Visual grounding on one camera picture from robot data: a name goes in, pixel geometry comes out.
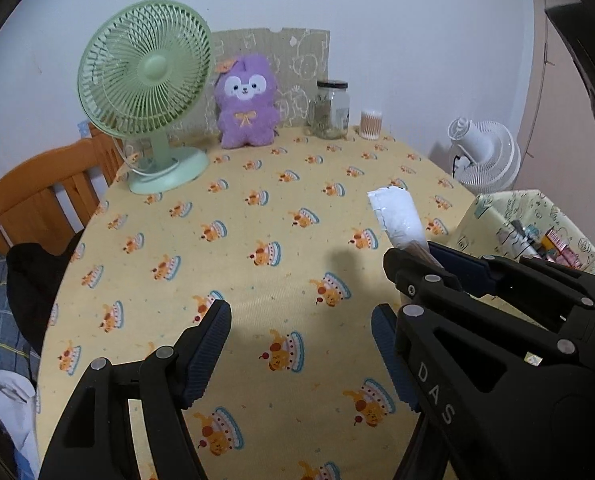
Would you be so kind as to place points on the beige patterned board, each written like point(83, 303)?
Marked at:
point(302, 55)

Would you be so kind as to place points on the cotton swab box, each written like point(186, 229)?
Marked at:
point(371, 125)

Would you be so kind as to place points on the purple plush toy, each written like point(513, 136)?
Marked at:
point(247, 105)

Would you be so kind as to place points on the black garment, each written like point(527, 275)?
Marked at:
point(37, 290)

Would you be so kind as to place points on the yellow printed tablecloth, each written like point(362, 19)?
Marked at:
point(237, 280)

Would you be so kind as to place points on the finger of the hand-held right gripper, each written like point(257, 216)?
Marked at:
point(427, 280)
point(457, 266)

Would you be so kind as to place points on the dark object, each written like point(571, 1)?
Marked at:
point(592, 70)

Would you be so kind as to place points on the pinkish door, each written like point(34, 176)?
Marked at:
point(562, 110)

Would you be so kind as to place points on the wooden bed headboard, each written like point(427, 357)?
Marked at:
point(32, 195)

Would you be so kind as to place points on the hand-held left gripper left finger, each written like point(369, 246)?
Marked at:
point(207, 350)

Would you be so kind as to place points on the yellow printed storage bin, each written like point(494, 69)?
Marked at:
point(482, 220)

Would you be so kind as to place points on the white floor fan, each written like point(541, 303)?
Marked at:
point(487, 155)

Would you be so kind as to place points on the green desk fan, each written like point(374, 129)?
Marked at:
point(147, 70)

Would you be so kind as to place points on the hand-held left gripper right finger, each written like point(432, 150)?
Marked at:
point(390, 355)

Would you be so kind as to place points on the glass jar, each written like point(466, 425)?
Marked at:
point(330, 110)

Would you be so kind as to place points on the white and beige cloth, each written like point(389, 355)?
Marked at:
point(397, 215)

